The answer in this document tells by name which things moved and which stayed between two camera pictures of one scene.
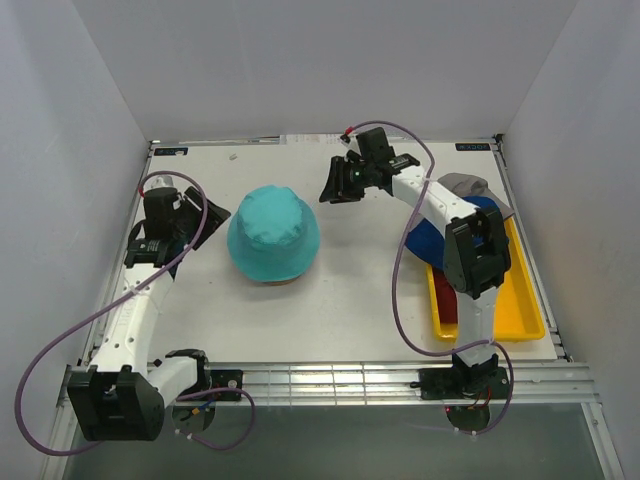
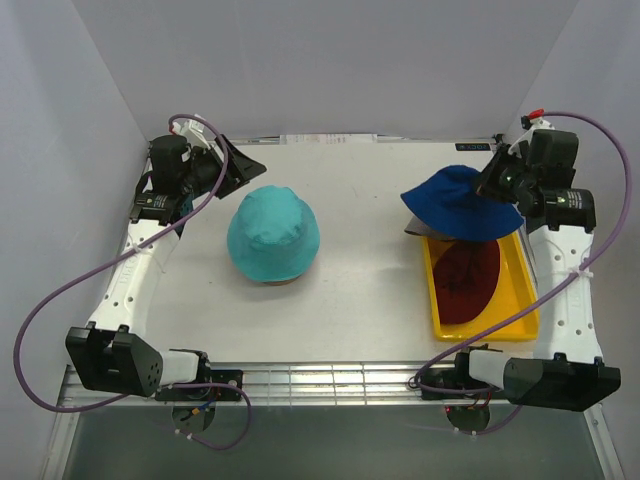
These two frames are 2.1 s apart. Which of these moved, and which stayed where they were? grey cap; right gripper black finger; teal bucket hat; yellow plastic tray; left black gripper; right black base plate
Moved: grey cap; left black gripper; right gripper black finger
Stayed: teal bucket hat; yellow plastic tray; right black base plate
